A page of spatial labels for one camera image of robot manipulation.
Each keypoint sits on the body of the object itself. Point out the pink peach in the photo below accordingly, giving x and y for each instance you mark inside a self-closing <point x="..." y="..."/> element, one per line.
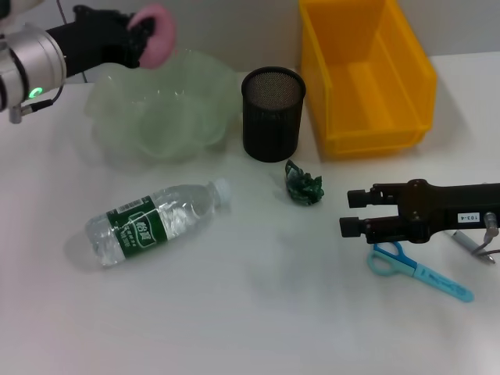
<point x="164" y="39"/>

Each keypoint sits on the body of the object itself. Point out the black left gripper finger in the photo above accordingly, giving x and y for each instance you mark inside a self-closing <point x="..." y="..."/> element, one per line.
<point x="136" y="52"/>
<point x="142" y="27"/>

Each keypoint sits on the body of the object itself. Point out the black mesh pen holder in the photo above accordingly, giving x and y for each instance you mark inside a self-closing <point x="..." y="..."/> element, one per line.
<point x="269" y="133"/>

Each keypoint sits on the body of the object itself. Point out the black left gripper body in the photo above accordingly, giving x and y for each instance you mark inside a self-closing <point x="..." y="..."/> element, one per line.
<point x="93" y="39"/>

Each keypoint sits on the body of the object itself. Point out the green glass fruit plate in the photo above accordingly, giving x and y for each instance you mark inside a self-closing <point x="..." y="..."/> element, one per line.
<point x="164" y="117"/>

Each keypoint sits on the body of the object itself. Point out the blue scissors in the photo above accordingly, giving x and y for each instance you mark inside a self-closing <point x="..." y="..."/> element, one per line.
<point x="441" y="283"/>

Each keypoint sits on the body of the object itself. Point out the clear green-label water bottle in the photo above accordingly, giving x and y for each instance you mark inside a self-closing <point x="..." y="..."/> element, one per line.
<point x="136" y="230"/>

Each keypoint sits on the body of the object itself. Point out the grey white pen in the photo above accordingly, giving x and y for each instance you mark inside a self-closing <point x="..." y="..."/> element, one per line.
<point x="468" y="244"/>

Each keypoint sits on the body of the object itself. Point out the yellow plastic bin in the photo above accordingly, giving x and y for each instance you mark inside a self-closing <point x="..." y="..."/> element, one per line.
<point x="371" y="97"/>

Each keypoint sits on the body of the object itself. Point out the green plastic scrap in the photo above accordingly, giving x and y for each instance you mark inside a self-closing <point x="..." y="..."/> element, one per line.
<point x="304" y="187"/>

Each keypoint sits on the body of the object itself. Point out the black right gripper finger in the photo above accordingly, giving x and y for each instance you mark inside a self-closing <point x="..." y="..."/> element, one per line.
<point x="357" y="198"/>
<point x="351" y="226"/>

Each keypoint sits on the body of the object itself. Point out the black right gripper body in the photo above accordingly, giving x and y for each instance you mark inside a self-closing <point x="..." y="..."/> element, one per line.
<point x="437" y="209"/>

